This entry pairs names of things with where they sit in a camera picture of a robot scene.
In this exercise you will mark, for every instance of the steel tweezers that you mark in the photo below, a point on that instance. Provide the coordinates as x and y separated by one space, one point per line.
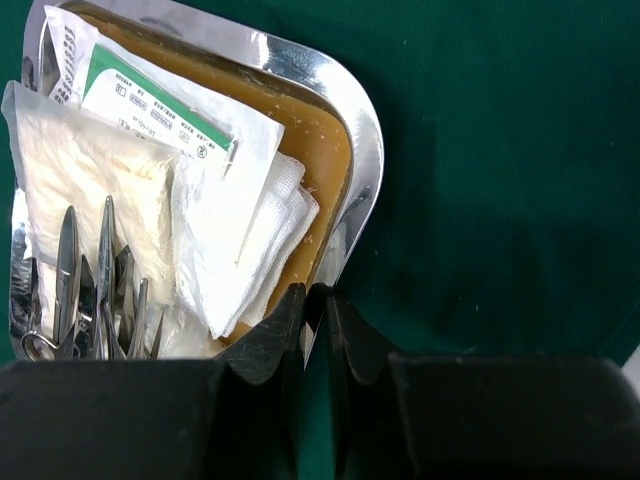
131 311

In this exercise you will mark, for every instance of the brown silicone suture pad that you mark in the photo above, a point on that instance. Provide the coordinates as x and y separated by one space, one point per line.
320 104

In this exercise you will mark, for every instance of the green white suture packet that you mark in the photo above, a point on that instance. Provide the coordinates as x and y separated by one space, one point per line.
121 95

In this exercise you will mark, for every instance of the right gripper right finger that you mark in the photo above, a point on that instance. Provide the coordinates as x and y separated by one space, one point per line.
364 416

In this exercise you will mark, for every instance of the dark green surgical cloth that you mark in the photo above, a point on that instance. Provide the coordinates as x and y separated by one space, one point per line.
501 257

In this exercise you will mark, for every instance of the white gauze pad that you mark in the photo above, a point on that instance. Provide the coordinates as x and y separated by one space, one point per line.
223 282

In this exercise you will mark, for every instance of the stainless steel instrument tray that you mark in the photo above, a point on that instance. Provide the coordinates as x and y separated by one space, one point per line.
32 285

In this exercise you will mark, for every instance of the white printed sachet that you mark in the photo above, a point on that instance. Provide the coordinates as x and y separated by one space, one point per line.
73 41

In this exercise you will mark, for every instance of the steel forceps clamp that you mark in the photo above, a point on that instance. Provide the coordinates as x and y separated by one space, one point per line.
105 339

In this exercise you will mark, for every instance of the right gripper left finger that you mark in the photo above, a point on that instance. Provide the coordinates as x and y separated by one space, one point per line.
259 396

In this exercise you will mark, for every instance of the steel surgical scissors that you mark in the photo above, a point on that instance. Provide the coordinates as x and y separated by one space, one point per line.
68 267

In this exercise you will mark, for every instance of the cotton ball bag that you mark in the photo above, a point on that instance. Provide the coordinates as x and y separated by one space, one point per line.
65 157

